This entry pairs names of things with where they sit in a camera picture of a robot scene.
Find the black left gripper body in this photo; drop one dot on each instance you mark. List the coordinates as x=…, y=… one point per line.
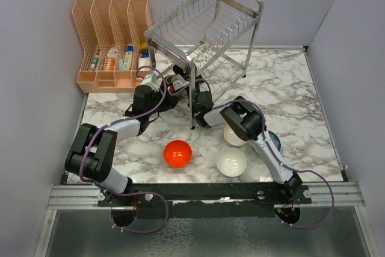
x=157, y=97

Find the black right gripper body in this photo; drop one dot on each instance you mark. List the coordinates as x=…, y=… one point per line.
x=196, y=92

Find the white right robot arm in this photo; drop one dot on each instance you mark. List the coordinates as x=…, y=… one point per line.
x=247, y=121

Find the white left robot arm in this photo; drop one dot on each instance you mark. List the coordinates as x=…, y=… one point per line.
x=92, y=152

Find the cream bottle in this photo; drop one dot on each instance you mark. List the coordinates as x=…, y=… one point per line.
x=144, y=62

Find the white blue tube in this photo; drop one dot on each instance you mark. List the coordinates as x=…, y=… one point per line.
x=128, y=58

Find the beige speckled bowl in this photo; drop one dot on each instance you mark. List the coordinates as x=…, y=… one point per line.
x=231, y=138

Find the orange white packet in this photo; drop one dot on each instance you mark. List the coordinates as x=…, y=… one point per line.
x=111, y=59

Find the red bowl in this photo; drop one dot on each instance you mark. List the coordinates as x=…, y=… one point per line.
x=177, y=153

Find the small green white tube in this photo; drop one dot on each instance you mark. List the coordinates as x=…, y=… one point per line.
x=95, y=62

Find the peach plastic file organizer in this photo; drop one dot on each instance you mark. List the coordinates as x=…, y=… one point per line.
x=102, y=24

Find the blue and white bowl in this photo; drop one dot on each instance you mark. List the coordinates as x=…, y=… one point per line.
x=275, y=140

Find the steel wire dish rack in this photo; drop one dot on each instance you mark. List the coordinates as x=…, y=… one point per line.
x=201, y=35

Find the black aluminium frame rail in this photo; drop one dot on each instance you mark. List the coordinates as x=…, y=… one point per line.
x=205, y=200

